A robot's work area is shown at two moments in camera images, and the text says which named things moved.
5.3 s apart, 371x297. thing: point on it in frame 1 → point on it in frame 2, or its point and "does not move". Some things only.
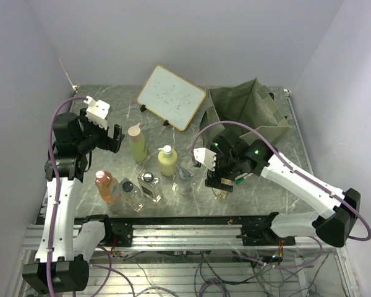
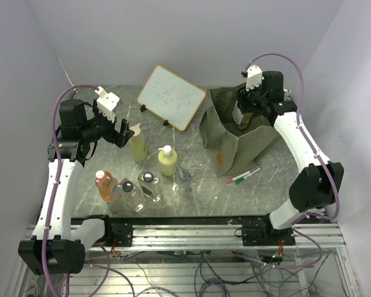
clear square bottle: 132,194 does not move
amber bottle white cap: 219,193 → 241,119
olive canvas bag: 250,104 does not move
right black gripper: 213,178 → 243,103
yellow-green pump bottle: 167,158 does not move
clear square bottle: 150,187 does not move
